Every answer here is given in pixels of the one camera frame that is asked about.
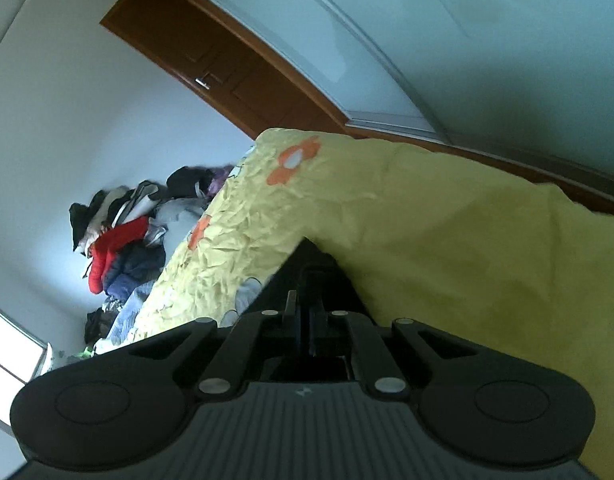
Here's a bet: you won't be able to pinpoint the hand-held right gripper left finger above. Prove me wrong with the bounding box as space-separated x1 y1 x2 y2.
129 289 304 402

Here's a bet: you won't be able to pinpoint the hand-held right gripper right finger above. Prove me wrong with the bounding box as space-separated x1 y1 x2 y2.
309 309 481 402

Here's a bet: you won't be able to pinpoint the black pants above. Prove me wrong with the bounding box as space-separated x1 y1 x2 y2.
244 236 374 327

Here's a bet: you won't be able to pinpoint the yellow cartoon print bedsheet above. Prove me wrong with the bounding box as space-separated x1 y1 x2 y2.
129 127 614 480

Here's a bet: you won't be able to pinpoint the light blue patterned blanket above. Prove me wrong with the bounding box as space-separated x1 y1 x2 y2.
93 280 160 356

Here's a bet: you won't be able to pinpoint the pile of clothes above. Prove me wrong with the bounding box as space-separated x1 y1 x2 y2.
68 164 236 302

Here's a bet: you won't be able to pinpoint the dark bag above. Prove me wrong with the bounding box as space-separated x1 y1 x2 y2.
84 307 110 344

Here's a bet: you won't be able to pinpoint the floral pillow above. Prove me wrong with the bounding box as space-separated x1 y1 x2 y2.
34 342 68 378

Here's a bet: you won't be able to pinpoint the window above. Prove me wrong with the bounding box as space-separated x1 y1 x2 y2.
0 299 50 423

